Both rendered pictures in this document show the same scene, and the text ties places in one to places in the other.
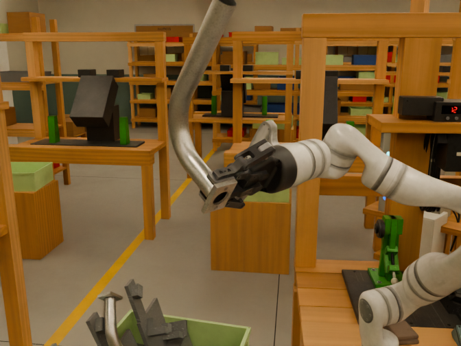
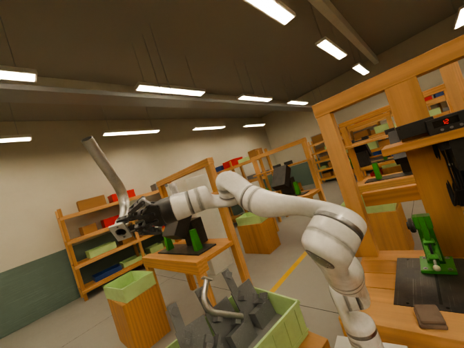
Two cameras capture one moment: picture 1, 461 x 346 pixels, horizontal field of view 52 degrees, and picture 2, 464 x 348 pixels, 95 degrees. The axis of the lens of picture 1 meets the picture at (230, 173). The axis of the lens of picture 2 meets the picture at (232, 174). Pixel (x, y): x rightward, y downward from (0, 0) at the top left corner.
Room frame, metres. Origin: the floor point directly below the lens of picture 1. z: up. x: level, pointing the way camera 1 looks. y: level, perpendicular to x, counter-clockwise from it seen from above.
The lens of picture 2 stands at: (0.37, -0.60, 1.64)
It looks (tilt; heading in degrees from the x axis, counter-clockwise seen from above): 1 degrees up; 36
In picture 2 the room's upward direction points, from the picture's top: 18 degrees counter-clockwise
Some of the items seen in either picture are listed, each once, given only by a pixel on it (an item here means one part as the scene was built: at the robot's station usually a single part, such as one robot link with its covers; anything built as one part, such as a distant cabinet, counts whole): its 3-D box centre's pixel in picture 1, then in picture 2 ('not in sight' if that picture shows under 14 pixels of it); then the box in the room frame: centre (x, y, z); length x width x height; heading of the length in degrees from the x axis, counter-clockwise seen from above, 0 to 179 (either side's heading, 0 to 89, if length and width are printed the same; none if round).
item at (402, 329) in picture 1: (400, 332); (429, 315); (1.36, -0.55, 0.91); 0.10 x 0.08 x 0.03; 6
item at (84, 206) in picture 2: not in sight; (132, 228); (3.42, 5.60, 1.14); 3.01 x 0.54 x 2.28; 172
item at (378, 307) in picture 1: (380, 320); (351, 306); (1.07, -0.38, 1.14); 0.09 x 0.09 x 0.17; 19
